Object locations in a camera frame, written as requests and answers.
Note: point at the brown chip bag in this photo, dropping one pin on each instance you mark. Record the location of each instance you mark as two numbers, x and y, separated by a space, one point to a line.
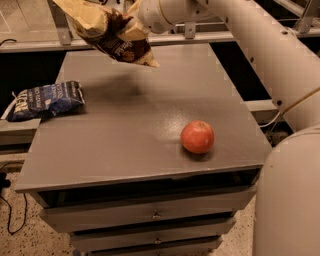
119 35

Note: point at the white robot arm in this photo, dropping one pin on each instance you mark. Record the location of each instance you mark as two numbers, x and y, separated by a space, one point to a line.
287 213

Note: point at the blue chip bag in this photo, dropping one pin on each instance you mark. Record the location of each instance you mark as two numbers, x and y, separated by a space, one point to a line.
44 102

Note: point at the grey drawer cabinet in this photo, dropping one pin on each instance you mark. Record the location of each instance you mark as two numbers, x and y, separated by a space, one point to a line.
125 145

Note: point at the red apple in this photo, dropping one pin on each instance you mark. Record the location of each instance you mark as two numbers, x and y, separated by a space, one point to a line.
197 137

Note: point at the middle grey drawer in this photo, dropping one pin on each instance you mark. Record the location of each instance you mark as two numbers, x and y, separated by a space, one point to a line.
156 234

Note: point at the grey drawer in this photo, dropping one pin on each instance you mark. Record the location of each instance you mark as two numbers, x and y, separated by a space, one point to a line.
205 244
113 214
156 234

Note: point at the top grey drawer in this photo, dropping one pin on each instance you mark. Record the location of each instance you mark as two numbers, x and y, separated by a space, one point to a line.
113 214

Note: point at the bottom grey drawer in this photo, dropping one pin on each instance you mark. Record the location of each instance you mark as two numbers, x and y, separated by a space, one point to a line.
205 244

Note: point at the metal railing frame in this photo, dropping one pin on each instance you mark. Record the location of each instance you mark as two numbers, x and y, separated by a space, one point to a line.
40 25

